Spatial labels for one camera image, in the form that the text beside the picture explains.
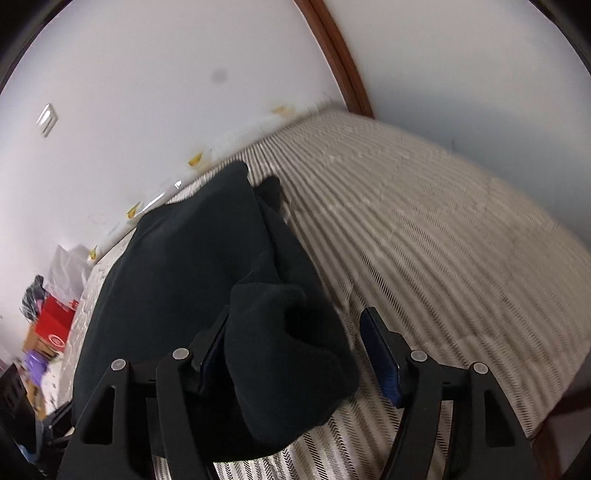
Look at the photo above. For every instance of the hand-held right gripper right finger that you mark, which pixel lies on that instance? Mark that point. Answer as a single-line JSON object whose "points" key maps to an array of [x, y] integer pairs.
{"points": [[381, 357]]}

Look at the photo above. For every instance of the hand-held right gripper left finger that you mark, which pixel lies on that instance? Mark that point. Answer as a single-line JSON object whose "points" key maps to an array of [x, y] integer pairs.
{"points": [[211, 353]]}

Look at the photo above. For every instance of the black sweatshirt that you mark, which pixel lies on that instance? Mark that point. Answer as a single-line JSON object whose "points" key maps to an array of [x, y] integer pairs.
{"points": [[194, 286]]}

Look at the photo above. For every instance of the striped beige mattress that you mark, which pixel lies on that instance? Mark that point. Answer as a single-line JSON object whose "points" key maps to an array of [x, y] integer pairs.
{"points": [[429, 258]]}

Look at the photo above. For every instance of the red box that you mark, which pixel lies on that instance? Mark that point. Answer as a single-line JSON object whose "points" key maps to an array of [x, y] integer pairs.
{"points": [[51, 325]]}

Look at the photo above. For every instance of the white plastic bag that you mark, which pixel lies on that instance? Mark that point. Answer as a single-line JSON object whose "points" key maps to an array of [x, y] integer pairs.
{"points": [[64, 272]]}

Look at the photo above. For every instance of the purple plastic container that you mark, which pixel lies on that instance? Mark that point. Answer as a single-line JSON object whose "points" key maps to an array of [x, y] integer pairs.
{"points": [[34, 364]]}

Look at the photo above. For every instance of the white sheet with yellow prints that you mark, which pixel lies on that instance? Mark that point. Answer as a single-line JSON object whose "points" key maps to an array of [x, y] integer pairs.
{"points": [[184, 175]]}

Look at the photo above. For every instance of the wooden cabinet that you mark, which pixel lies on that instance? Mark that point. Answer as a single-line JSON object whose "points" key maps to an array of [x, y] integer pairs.
{"points": [[31, 339]]}

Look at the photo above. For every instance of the plaid cloth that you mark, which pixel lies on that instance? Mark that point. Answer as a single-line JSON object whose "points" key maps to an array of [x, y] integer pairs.
{"points": [[33, 295]]}

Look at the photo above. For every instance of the black furniture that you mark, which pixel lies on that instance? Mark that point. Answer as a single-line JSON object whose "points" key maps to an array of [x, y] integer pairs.
{"points": [[16, 401]]}

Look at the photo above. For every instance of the white wall switch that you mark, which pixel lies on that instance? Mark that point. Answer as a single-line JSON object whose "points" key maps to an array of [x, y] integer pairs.
{"points": [[47, 119]]}

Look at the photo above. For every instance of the brown wooden bed frame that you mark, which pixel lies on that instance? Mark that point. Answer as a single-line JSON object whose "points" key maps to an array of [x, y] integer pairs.
{"points": [[339, 55]]}

